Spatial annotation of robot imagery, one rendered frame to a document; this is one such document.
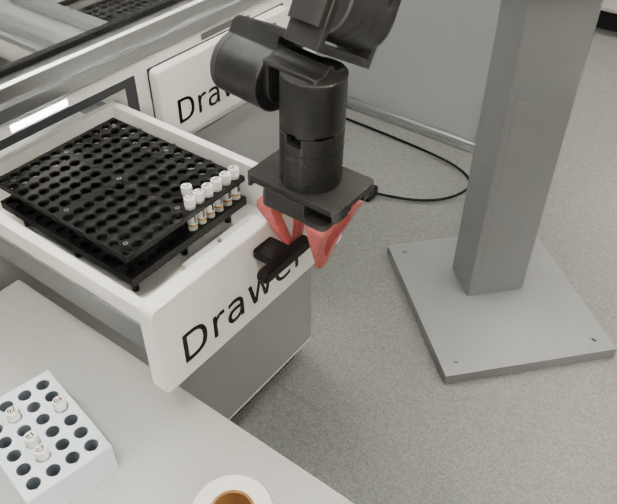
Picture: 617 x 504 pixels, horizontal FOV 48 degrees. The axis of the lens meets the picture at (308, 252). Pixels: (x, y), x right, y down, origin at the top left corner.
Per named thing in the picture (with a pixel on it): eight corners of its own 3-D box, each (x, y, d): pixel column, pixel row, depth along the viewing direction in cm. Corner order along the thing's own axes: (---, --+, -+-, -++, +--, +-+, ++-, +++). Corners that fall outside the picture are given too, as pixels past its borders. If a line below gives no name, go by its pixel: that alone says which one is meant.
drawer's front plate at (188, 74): (292, 70, 117) (291, 6, 110) (167, 144, 99) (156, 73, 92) (284, 68, 118) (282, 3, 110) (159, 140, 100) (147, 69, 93)
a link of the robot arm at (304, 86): (317, 82, 53) (363, 59, 56) (253, 54, 57) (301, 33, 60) (314, 158, 58) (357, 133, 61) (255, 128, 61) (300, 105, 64)
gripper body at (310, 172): (287, 159, 69) (288, 91, 64) (374, 196, 65) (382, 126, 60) (245, 188, 65) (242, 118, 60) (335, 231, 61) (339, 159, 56)
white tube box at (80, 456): (119, 468, 66) (112, 445, 64) (37, 526, 62) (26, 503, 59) (56, 392, 73) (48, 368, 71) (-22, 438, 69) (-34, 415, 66)
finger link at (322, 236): (302, 229, 74) (304, 154, 67) (359, 256, 70) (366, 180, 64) (261, 263, 69) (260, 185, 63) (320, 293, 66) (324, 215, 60)
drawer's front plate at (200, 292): (342, 239, 83) (345, 161, 76) (167, 396, 66) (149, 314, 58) (330, 233, 84) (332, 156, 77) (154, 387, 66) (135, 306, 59)
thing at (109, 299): (321, 230, 82) (322, 188, 78) (164, 366, 66) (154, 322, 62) (97, 126, 100) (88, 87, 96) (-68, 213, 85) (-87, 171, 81)
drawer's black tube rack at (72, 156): (247, 220, 83) (244, 175, 79) (137, 304, 72) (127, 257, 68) (121, 159, 93) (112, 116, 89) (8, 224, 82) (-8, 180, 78)
